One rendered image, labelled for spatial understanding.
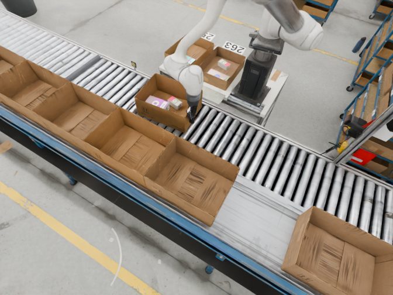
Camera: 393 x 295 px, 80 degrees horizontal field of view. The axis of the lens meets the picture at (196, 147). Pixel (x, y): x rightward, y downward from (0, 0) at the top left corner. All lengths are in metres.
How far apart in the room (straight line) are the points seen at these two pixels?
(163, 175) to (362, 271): 1.07
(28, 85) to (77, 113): 0.47
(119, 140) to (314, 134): 2.23
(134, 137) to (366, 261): 1.38
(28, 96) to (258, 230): 1.68
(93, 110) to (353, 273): 1.70
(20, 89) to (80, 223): 1.14
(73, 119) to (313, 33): 1.49
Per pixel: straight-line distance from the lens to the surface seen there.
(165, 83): 1.86
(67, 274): 2.26
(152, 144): 1.44
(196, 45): 2.42
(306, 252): 1.34
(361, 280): 1.45
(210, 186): 1.31
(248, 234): 1.27
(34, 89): 2.01
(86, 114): 1.69
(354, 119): 1.64
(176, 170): 1.34
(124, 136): 1.51
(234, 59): 2.27
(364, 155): 1.83
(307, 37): 1.52
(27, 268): 2.40
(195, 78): 1.30
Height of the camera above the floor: 2.08
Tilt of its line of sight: 56 degrees down
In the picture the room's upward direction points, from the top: 6 degrees clockwise
